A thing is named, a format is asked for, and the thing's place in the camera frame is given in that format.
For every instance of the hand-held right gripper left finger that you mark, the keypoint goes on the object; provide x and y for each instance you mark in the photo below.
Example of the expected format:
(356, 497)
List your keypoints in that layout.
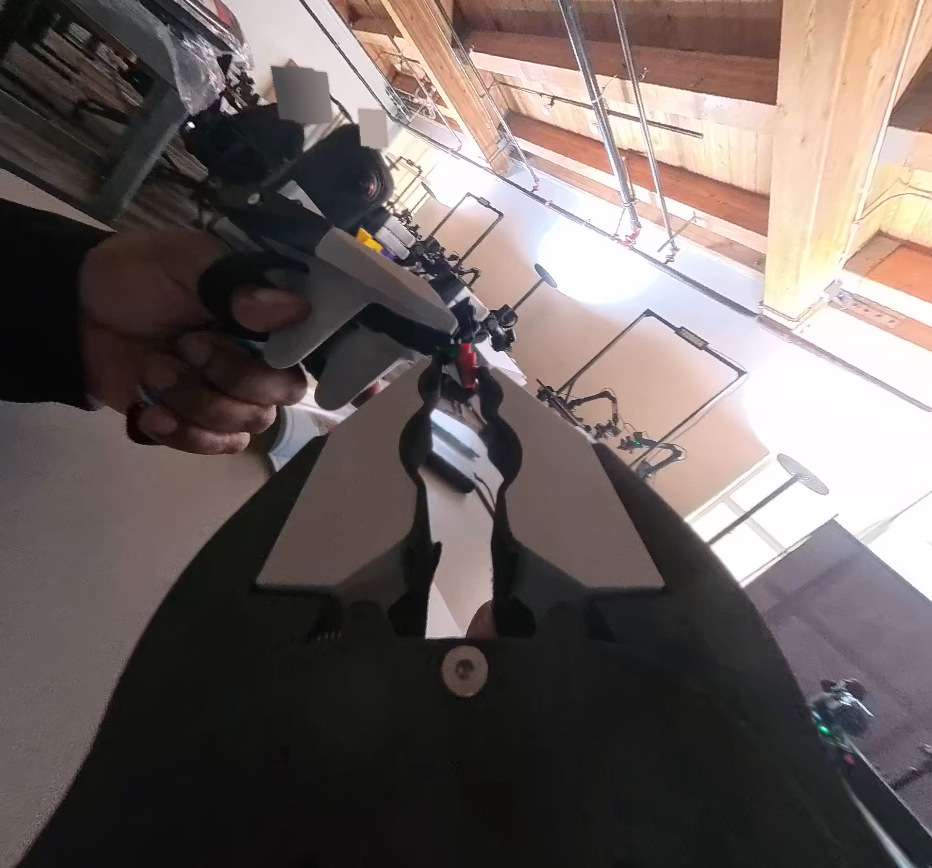
(349, 511)

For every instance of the person's left hand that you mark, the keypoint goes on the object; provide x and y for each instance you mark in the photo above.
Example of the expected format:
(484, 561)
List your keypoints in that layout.
(145, 314)

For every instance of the grey metal table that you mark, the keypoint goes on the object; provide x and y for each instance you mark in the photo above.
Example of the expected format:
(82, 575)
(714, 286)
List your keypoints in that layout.
(138, 132)

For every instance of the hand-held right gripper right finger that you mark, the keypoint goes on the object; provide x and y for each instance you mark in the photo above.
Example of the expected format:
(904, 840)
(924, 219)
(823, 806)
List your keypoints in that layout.
(575, 518)

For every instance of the black frame stand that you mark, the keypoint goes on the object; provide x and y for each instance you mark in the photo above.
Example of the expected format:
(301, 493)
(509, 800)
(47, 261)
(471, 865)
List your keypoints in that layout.
(692, 338)

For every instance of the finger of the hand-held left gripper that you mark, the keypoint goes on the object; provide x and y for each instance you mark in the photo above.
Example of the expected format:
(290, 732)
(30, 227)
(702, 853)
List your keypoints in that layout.
(357, 373)
(378, 285)

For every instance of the metal ceiling pipe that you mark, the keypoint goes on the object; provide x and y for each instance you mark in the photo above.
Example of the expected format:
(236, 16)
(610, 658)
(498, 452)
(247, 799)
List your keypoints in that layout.
(582, 67)
(633, 81)

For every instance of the disc light stand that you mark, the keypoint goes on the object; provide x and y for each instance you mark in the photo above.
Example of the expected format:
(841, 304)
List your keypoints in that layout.
(544, 274)
(801, 473)

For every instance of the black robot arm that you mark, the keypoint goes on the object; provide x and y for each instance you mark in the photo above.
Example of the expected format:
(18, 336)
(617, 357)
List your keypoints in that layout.
(655, 456)
(841, 711)

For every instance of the black wall panel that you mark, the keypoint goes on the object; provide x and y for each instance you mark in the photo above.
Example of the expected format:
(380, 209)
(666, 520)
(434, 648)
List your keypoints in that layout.
(837, 628)

